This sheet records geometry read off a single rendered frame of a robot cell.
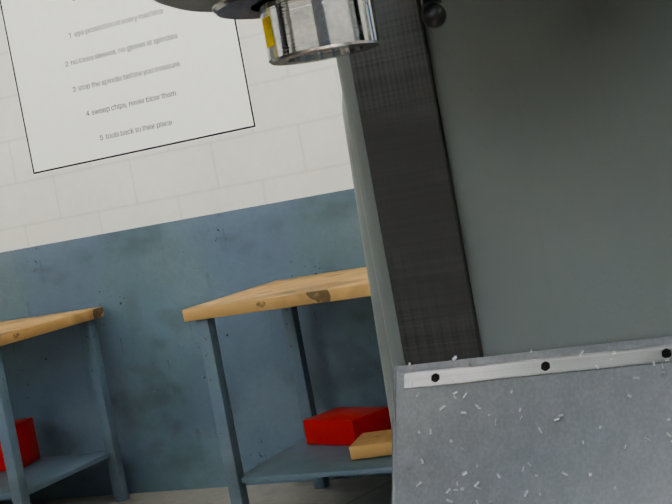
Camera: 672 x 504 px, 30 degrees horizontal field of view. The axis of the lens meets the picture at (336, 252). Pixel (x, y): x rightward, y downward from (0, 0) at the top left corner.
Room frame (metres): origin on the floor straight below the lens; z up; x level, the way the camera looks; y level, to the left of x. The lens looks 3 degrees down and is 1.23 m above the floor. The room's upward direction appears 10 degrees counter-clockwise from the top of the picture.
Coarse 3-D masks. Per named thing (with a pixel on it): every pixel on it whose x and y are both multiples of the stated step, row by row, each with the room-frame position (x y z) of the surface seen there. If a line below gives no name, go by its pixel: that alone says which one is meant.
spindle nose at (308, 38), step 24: (264, 0) 0.51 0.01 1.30; (288, 0) 0.50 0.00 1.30; (312, 0) 0.50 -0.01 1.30; (336, 0) 0.50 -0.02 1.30; (360, 0) 0.51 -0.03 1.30; (288, 24) 0.50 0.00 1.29; (312, 24) 0.50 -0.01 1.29; (336, 24) 0.50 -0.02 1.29; (360, 24) 0.51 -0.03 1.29; (288, 48) 0.51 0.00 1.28; (312, 48) 0.50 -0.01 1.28; (336, 48) 0.54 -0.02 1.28; (360, 48) 0.53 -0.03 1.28
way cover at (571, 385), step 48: (432, 384) 0.90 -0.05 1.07; (480, 384) 0.89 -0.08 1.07; (528, 384) 0.87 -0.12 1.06; (576, 384) 0.85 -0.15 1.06; (624, 384) 0.84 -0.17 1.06; (432, 432) 0.89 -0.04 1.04; (480, 432) 0.87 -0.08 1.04; (528, 432) 0.86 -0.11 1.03; (576, 432) 0.84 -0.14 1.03; (624, 432) 0.82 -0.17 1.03; (432, 480) 0.88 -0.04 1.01; (480, 480) 0.86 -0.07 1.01; (528, 480) 0.84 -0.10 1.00; (576, 480) 0.83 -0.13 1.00; (624, 480) 0.81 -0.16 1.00
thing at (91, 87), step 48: (0, 0) 5.82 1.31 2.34; (48, 0) 5.71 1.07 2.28; (96, 0) 5.60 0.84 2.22; (144, 0) 5.49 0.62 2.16; (48, 48) 5.73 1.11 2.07; (96, 48) 5.62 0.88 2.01; (144, 48) 5.51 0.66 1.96; (192, 48) 5.41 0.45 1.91; (240, 48) 5.31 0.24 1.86; (48, 96) 5.75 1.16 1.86; (96, 96) 5.64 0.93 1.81; (144, 96) 5.53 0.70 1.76; (192, 96) 5.43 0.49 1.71; (240, 96) 5.33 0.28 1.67; (48, 144) 5.78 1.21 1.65; (96, 144) 5.66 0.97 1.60; (144, 144) 5.55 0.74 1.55
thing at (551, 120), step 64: (384, 0) 0.90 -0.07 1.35; (448, 0) 0.89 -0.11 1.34; (512, 0) 0.87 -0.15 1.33; (576, 0) 0.85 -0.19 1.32; (640, 0) 0.83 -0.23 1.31; (384, 64) 0.91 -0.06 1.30; (448, 64) 0.89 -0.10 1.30; (512, 64) 0.87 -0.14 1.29; (576, 64) 0.85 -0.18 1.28; (640, 64) 0.84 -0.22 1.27; (384, 128) 0.91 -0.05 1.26; (448, 128) 0.90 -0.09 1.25; (512, 128) 0.88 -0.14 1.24; (576, 128) 0.86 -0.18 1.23; (640, 128) 0.84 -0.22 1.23; (384, 192) 0.92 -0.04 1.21; (448, 192) 0.90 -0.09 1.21; (512, 192) 0.88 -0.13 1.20; (576, 192) 0.86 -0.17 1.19; (640, 192) 0.84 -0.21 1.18; (384, 256) 0.93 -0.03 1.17; (448, 256) 0.90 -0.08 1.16; (512, 256) 0.88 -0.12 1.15; (576, 256) 0.86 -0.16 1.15; (640, 256) 0.84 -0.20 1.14; (384, 320) 0.93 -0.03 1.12; (448, 320) 0.90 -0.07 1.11; (512, 320) 0.89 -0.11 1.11; (576, 320) 0.87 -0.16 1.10; (640, 320) 0.85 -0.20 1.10
